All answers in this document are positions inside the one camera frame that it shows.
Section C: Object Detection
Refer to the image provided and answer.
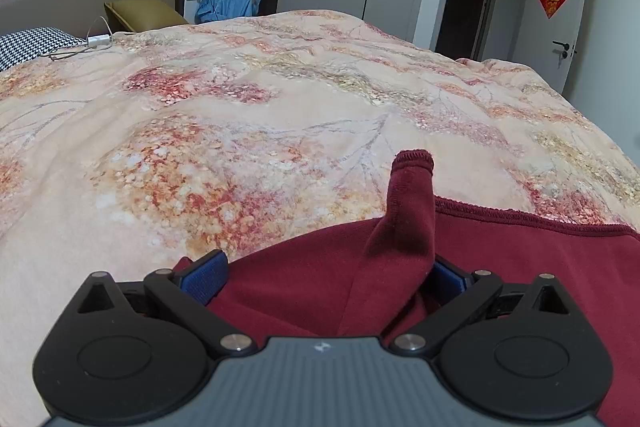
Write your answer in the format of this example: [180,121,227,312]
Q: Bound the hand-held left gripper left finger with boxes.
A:
[67,249,258,358]

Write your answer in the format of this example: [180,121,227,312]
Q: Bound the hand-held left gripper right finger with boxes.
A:
[391,258,581,355]

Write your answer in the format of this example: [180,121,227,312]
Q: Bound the white charger cable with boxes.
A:
[42,16,113,60]

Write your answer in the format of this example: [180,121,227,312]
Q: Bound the houndstooth pillow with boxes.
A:
[0,27,87,72]

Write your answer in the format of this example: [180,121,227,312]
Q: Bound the floral pink blanket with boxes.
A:
[0,9,640,427]

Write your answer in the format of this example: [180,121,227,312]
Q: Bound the olive green pillow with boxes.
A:
[104,0,190,32]

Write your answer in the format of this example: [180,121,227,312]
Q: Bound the dark red sweater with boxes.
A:
[172,149,640,427]

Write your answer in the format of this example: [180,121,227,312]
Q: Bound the white room door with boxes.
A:
[510,0,591,98]

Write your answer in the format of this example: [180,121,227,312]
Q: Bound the blue garment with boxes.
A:
[195,0,262,25]

